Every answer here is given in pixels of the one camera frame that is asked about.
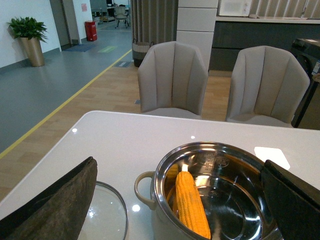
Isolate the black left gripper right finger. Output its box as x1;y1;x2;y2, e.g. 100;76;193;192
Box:
260;160;320;240

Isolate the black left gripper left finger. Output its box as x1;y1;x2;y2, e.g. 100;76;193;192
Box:
0;157;98;240

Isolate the glass pot lid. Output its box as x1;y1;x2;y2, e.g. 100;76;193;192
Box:
78;181;129;240

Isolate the yellow corn cob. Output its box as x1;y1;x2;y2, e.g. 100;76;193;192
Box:
175;171;211;239

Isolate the white electric cooking pot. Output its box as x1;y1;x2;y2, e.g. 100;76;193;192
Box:
136;141;282;240

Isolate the gold planter pot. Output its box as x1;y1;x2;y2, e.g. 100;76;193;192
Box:
20;37;45;67

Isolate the right beige upholstered chair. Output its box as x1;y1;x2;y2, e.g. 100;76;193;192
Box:
225;45;310;128

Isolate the beige upholstered chair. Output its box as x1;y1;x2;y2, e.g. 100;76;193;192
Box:
137;41;209;120
225;45;310;128

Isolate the black appliance cabinet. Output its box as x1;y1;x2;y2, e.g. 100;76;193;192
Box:
291;38;320;131

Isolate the blue floor mat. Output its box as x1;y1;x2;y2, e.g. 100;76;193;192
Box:
64;44;96;52

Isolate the left beige upholstered chair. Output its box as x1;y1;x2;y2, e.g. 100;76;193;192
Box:
137;41;209;120

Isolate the dark kitchen counter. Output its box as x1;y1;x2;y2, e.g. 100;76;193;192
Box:
209;17;320;71

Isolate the striped woven basket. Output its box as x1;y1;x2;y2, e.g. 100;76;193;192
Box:
132;38;154;67

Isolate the red fire extinguisher box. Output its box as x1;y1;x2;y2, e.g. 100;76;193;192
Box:
84;20;98;42

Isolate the green potted plant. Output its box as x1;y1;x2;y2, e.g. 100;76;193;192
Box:
7;17;48;43

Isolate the white microwave oven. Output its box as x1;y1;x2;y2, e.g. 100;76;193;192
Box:
218;0;252;17

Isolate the distant office chair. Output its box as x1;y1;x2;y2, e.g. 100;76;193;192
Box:
114;6;130;29

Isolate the white pillar cabinet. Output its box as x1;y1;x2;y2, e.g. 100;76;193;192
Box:
176;0;218;69

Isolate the grey curtain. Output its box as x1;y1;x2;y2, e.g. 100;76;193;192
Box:
130;0;179;44

